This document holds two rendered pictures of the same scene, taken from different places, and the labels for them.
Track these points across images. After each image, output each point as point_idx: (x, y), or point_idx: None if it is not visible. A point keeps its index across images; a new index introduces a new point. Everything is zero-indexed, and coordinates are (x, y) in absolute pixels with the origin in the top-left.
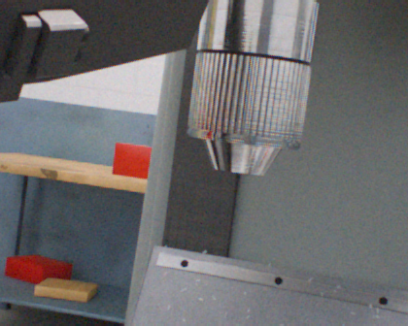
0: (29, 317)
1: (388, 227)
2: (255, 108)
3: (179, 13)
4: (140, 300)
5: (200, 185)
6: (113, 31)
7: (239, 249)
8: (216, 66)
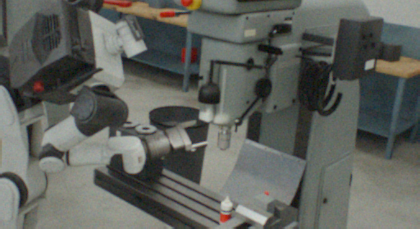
0: None
1: (284, 141)
2: (221, 144)
3: (204, 145)
4: (241, 148)
5: (253, 128)
6: (198, 148)
7: (260, 141)
8: (218, 139)
